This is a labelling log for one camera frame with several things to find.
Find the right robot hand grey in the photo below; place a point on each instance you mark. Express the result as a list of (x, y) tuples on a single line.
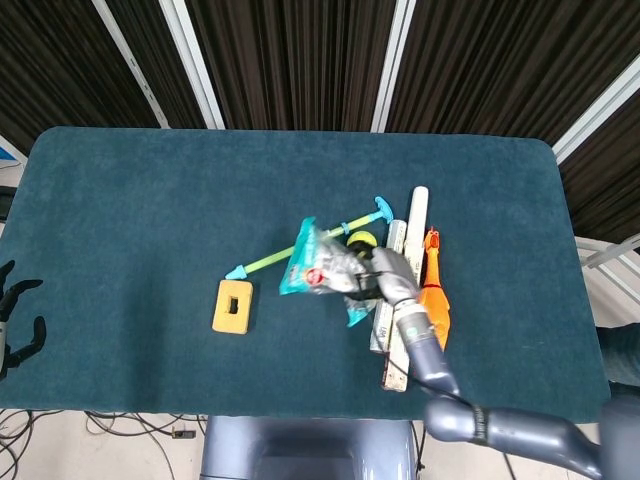
[(395, 275)]

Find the left robot hand black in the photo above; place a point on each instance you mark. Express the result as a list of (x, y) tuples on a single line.
[(6, 300)]

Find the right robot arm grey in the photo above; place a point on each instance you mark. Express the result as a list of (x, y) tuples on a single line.
[(430, 350)]

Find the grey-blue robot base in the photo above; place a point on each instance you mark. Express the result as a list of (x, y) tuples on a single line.
[(300, 450)]

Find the yellow rubber chicken toy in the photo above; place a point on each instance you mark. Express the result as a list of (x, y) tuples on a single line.
[(434, 300)]

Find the long white box red end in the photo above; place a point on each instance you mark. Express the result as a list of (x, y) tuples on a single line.
[(419, 215)]

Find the black power plug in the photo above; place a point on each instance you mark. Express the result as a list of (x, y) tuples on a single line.
[(184, 434)]

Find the white metal frame post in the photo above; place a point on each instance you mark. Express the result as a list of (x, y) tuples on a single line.
[(195, 65), (132, 65), (392, 65), (595, 107)]

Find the yellow-green tennis ball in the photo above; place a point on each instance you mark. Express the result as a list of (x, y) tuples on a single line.
[(361, 239)]

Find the teal snack bag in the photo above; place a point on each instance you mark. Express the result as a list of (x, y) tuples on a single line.
[(310, 260)]

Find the teal velvet tablecloth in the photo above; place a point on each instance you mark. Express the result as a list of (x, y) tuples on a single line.
[(125, 200)]

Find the yellow sponge block with hole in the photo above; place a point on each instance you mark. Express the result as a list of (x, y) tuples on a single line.
[(222, 320)]

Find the white rack frame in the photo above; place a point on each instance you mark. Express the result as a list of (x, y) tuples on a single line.
[(605, 255)]

